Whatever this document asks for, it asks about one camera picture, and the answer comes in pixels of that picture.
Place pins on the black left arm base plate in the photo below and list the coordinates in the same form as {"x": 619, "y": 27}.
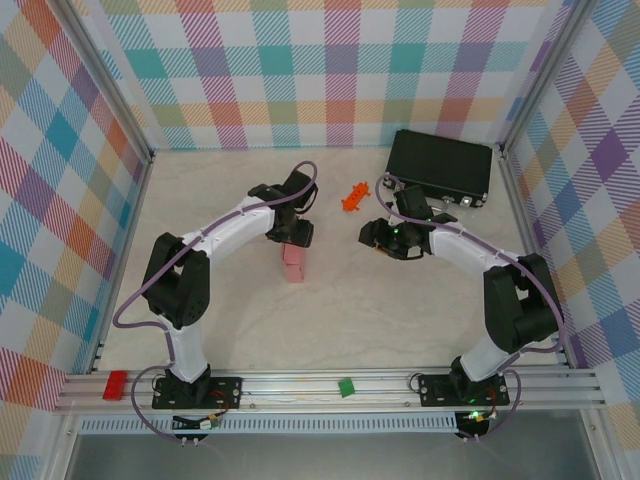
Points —
{"x": 230, "y": 392}

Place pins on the green toy block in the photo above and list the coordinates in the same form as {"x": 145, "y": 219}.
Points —
{"x": 346, "y": 388}

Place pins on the grey metal panel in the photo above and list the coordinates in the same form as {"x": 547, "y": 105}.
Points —
{"x": 325, "y": 460}

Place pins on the aluminium side rail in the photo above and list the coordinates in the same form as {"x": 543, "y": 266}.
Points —
{"x": 520, "y": 210}
{"x": 135, "y": 210}

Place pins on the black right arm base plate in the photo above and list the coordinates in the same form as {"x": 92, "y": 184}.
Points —
{"x": 432, "y": 392}

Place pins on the green lit controller board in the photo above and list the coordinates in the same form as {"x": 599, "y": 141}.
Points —
{"x": 472, "y": 416}

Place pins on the orange toy brick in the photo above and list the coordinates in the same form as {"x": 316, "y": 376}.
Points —
{"x": 355, "y": 197}

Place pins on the aluminium corner post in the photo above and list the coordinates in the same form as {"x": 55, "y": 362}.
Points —
{"x": 107, "y": 85}
{"x": 545, "y": 75}

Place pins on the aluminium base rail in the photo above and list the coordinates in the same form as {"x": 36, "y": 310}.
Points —
{"x": 300, "y": 387}

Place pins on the pink paper box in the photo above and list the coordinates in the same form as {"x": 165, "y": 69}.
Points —
{"x": 294, "y": 265}

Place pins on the black case with metal latches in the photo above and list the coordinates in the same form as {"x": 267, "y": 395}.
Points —
{"x": 440, "y": 160}

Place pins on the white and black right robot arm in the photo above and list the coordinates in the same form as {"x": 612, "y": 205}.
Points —
{"x": 465, "y": 247}

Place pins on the long red toy brick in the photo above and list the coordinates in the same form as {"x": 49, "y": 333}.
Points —
{"x": 116, "y": 385}

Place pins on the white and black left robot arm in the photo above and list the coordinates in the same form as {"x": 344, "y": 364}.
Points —
{"x": 235, "y": 225}

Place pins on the aluminium frame leg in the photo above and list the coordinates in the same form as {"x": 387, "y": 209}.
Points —
{"x": 56, "y": 450}
{"x": 600, "y": 450}

